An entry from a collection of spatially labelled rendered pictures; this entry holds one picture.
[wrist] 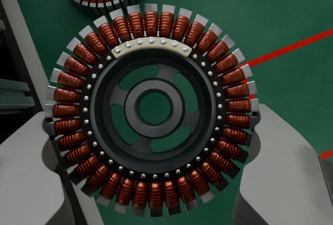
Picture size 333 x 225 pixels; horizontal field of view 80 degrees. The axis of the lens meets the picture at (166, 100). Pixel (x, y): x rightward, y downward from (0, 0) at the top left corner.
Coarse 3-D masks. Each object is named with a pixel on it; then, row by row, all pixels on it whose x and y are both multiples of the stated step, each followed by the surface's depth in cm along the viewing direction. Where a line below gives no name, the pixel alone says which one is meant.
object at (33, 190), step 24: (48, 120) 11; (0, 144) 8; (24, 144) 8; (48, 144) 9; (0, 168) 7; (24, 168) 7; (48, 168) 8; (0, 192) 6; (24, 192) 6; (48, 192) 6; (0, 216) 6; (24, 216) 6; (48, 216) 6; (72, 216) 7
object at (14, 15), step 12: (12, 0) 27; (12, 12) 27; (12, 24) 27; (24, 24) 27; (24, 36) 27; (24, 48) 27; (24, 60) 27; (36, 60) 27; (36, 72) 27; (36, 84) 27; (48, 84) 27; (72, 168) 26; (84, 180) 26; (84, 204) 26; (84, 216) 26; (96, 216) 26
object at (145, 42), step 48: (96, 48) 10; (144, 48) 10; (192, 48) 11; (48, 96) 10; (96, 96) 11; (144, 96) 13; (240, 96) 10; (96, 144) 10; (144, 144) 12; (192, 144) 12; (240, 144) 10; (144, 192) 10; (192, 192) 10
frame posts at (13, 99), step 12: (0, 24) 24; (0, 84) 20; (12, 84) 22; (24, 84) 24; (0, 96) 20; (12, 96) 21; (24, 96) 23; (0, 108) 20; (12, 108) 22; (24, 108) 24
